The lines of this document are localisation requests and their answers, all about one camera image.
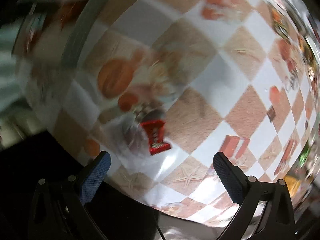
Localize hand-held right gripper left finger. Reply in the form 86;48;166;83
28;151;112;240

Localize red chocolate candy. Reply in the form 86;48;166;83
140;120;172;156

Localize green wrapped snack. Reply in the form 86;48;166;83
298;144;312;167

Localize yellow snack packet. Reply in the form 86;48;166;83
284;174;312;203

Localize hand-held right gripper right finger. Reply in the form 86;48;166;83
212;152;296;240

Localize small brown chocolate packet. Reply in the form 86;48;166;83
266;106;277;122

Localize pale green cloth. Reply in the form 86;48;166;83
0;24;29;112

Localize grey curved bar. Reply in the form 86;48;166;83
61;0;123;67

